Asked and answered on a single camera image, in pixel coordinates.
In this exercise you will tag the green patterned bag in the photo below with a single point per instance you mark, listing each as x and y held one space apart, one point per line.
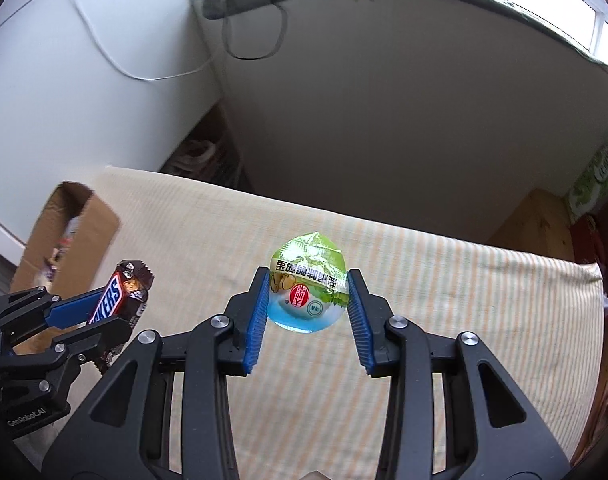
590 191

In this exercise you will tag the brown cardboard box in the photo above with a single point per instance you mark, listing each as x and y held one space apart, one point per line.
68 242

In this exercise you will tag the snickers bar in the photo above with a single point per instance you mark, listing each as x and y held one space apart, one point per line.
125 295

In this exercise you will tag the white wardrobe cabinet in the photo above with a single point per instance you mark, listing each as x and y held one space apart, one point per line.
86 84

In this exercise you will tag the green lid jelly cup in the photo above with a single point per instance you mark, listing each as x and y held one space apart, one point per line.
308 289

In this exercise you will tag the striped beige table cloth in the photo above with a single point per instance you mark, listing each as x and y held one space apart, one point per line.
309 405

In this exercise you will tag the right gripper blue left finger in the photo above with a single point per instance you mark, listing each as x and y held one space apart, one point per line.
161 410

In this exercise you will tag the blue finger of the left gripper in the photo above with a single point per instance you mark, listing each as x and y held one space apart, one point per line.
73 311
90 340

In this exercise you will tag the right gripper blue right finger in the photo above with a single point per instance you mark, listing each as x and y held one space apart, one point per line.
454 411

